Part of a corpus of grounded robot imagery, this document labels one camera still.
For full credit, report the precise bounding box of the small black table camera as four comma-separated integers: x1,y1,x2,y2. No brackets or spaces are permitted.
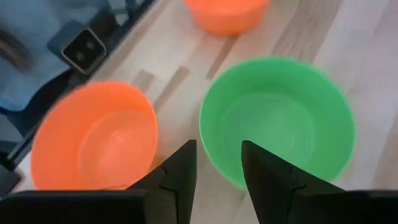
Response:
46,20,108,75

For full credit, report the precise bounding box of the orange plastic mini bowl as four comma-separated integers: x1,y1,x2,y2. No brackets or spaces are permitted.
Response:
183,0,271,35
30,80,159,191

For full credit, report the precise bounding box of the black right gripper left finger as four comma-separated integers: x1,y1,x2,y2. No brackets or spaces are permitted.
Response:
127,139,197,224

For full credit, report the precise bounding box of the green plastic mini bowl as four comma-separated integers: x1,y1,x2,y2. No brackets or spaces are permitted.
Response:
198,56,357,190

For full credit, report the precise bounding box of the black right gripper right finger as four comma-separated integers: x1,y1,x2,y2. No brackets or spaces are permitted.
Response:
241,139,346,224

